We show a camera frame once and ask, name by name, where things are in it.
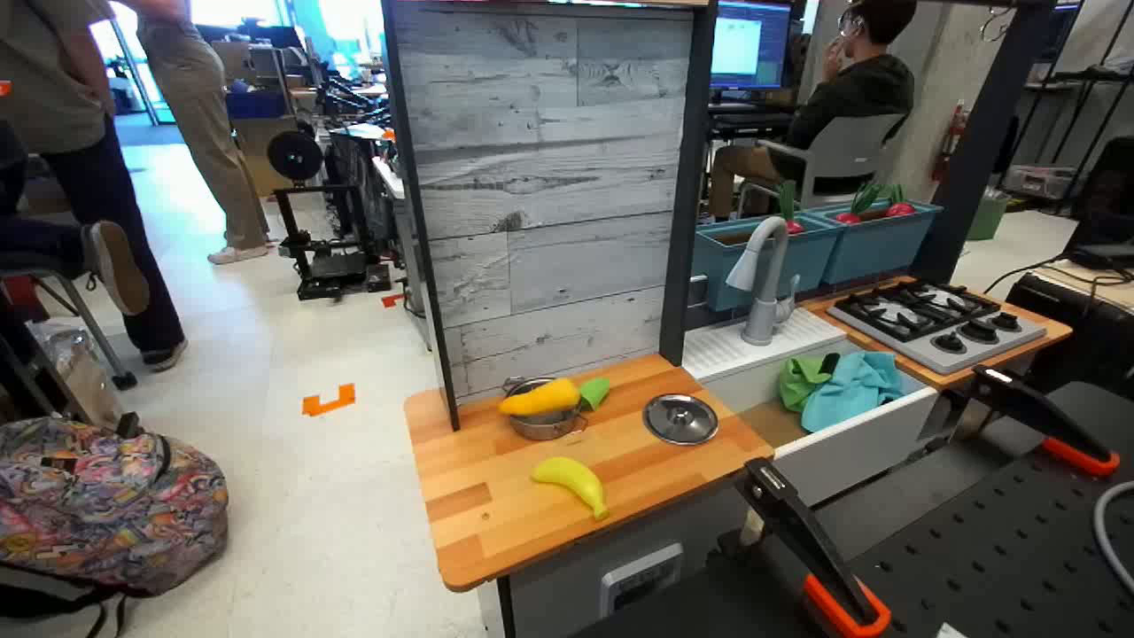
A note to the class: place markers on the yellow carrot plush toy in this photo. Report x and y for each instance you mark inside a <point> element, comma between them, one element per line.
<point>544,398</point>

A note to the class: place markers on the yellow banana toy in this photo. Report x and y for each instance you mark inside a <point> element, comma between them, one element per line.
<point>571,481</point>

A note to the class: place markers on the wooden counter top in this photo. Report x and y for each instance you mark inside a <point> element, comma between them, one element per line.
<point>675,481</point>

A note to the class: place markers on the grey toy faucet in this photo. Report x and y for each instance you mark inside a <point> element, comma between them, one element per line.
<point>771,295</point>

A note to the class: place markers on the red radish toy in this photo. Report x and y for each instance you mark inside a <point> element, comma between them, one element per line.
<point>786,204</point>
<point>880,201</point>

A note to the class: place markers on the white toy sink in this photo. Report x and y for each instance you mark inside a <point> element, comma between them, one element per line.
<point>856,456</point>

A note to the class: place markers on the grey toy stove top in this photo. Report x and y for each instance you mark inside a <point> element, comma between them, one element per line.
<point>933,320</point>

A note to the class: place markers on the wooden stove counter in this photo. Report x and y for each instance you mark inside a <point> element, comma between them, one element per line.
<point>940,376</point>

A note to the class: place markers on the small metal bowl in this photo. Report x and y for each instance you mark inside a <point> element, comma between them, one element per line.
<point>545,427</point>

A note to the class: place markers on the grey wood-look back panel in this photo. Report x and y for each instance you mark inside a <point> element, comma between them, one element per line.
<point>544,180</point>

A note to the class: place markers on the small dark bowl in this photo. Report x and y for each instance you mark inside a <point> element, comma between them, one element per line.
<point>681,421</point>

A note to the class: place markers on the green cloth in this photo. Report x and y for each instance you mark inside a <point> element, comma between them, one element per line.
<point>797,382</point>

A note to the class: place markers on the black machine on floor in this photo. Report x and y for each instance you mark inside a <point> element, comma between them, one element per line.
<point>337,260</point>

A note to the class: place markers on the teal planter box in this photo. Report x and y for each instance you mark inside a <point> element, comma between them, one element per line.
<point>816,260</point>
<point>880,246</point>

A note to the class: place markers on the grey drawer cabinet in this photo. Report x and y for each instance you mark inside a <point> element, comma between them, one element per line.
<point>569,588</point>

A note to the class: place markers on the teal cloth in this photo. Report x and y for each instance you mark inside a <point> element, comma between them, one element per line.
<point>852,392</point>

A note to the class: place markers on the computer monitor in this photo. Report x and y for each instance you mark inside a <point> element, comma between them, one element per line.
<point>745,49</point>

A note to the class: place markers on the white plastic chair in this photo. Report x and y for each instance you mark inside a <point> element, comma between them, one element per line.
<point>852,147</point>

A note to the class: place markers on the seated person dark sweater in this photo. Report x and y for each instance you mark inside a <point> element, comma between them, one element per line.
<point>852,91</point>

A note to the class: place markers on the person in khaki trousers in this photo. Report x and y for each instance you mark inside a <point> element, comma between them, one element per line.
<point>213,118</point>

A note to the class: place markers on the seated person's leg with shoe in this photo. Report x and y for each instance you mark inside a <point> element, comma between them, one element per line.
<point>113,264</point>

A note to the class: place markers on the black pegboard table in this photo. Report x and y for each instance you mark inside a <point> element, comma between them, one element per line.
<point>1005,553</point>

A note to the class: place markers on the colourful patterned backpack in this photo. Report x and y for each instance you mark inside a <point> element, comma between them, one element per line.
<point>107,507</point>

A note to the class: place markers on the person in dark trousers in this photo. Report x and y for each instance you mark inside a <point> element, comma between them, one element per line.
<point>82,154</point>

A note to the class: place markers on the black frame post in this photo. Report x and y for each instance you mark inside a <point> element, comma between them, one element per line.
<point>686,180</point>
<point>411,180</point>

